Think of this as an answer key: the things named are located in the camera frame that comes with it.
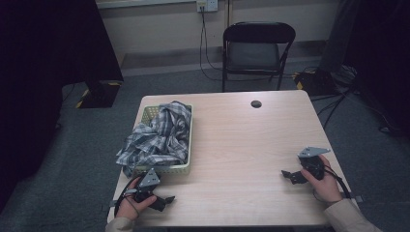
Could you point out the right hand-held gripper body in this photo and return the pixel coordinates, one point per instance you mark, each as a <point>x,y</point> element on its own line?
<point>312,162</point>

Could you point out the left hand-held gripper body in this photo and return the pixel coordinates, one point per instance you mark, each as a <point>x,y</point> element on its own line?
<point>149,180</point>

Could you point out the light green plastic basket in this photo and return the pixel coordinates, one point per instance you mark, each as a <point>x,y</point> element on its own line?
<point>167,170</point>

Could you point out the blue plaid shirt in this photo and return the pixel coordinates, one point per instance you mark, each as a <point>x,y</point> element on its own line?
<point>159,138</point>

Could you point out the person's right hand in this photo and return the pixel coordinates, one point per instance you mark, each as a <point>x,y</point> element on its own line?
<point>327,187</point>

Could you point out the person's left hand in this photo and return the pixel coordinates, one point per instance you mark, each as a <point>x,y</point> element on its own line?
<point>129,208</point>

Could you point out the grey tape strip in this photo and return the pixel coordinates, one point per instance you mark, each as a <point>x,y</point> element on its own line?
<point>112,203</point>
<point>357,198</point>

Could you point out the black stand legs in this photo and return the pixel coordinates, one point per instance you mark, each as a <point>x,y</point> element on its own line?
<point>335,103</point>

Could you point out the black box with yellow tape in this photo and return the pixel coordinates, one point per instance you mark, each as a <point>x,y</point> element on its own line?
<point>100,95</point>
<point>314,82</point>

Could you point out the black folding chair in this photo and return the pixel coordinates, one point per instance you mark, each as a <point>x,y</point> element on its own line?
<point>254,54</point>

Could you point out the dark grey curtain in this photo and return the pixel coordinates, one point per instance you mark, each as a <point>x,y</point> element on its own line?
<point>377,48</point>

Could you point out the black curtain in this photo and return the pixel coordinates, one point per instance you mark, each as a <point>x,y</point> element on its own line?
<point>48,64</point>

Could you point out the white wall socket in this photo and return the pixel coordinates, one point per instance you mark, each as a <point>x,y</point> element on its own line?
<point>208,5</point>

